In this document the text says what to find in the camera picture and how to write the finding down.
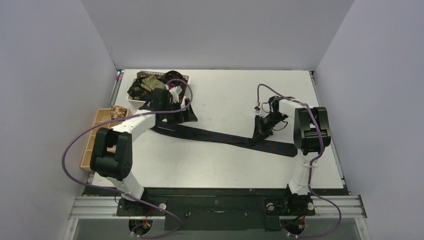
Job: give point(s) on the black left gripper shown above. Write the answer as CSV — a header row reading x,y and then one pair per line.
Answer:
x,y
189,116

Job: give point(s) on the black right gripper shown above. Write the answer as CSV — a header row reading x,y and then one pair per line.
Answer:
x,y
263,122

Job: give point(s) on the blue brown striped tie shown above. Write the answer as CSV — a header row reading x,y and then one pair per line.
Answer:
x,y
201,135

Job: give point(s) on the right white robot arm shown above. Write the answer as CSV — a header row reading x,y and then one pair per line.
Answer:
x,y
311,135

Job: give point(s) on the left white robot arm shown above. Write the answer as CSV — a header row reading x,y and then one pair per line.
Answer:
x,y
112,154

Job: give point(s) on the pile of patterned ties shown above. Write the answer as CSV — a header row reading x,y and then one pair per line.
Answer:
x,y
172,84

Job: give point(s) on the white perforated plastic basket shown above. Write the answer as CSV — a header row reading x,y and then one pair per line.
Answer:
x,y
136,102

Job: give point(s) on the rolled floral tie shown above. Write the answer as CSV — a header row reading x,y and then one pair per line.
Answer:
x,y
118,112

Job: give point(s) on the wooden compartment tray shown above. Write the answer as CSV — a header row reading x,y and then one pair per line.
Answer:
x,y
102,115

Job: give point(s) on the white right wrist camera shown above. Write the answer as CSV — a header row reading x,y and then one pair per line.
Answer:
x,y
258,108

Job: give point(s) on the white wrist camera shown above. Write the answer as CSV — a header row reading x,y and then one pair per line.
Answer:
x,y
258,108
175,94

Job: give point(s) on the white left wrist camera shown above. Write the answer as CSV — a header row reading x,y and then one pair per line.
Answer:
x,y
175,94

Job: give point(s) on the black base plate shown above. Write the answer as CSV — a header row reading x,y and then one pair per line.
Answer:
x,y
282,209

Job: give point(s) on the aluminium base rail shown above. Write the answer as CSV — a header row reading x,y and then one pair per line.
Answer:
x,y
106,207

